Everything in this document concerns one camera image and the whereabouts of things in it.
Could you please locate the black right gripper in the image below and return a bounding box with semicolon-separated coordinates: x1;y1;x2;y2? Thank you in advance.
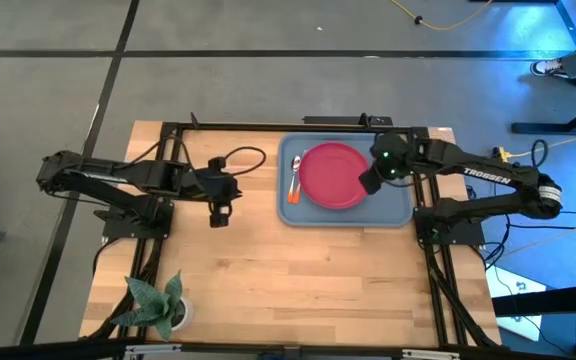
358;130;412;196

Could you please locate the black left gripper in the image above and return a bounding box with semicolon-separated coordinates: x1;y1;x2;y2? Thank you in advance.
195;156;243;229

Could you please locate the red plastic plate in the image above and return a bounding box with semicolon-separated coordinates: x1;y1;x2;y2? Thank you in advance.
298;142;371;210

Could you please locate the orange-handled metal spoon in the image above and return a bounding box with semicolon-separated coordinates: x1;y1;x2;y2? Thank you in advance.
287;154;303;204

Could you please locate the blue-grey plastic tray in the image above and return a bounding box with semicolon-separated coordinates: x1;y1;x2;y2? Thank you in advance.
276;132;414;229

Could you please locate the white plant pot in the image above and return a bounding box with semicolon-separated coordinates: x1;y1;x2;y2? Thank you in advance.
170;295;192;332

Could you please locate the green leafy plant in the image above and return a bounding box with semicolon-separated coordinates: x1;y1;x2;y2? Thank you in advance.
110;270;185;342

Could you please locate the white printed sheet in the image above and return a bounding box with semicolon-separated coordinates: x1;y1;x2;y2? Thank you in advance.
485;264;549;342

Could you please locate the person's shoe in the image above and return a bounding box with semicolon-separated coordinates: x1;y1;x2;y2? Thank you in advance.
530;58;576;87

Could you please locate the black floor bar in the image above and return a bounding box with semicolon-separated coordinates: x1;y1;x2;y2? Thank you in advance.
492;282;576;317

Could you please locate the black box on frame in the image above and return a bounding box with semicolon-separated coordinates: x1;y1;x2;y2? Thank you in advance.
302;114;394;127

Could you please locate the black aluminium table frame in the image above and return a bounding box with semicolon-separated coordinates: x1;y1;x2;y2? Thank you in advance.
80;113;502;360

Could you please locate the yellow cable with yellow socket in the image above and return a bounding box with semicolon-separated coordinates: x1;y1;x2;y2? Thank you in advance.
492;130;576;164

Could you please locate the dark floor cable bundle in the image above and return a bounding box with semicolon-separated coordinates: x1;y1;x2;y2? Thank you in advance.
462;184;576;274

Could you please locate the yellow floor cable with plug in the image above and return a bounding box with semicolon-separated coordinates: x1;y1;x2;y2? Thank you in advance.
391;0;494;31

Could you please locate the black floor stand frame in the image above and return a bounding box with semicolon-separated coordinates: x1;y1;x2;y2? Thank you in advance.
510;0;576;136

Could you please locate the silver frame bracket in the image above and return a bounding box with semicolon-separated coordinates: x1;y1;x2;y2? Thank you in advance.
401;349;462;360
125;343;182;359

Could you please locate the beige floor cable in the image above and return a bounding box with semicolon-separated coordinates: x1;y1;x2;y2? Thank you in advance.
497;214;576;259

